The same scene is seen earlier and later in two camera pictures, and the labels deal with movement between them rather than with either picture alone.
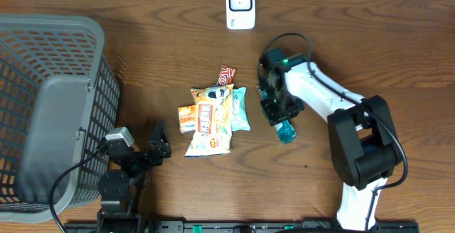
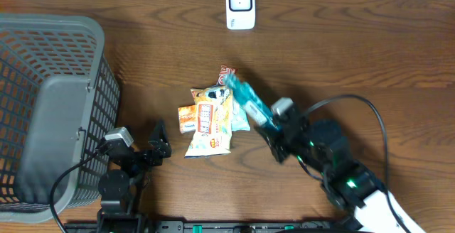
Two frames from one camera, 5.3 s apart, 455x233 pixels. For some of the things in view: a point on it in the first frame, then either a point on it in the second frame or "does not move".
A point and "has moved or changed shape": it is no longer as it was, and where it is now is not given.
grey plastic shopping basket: (58, 101) does not move
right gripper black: (272, 118) to (276, 140)
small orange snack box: (188, 116) does not move
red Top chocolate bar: (227, 75) does not move
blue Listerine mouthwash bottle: (286, 131) has moved or changed shape
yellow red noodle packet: (213, 121) does not move
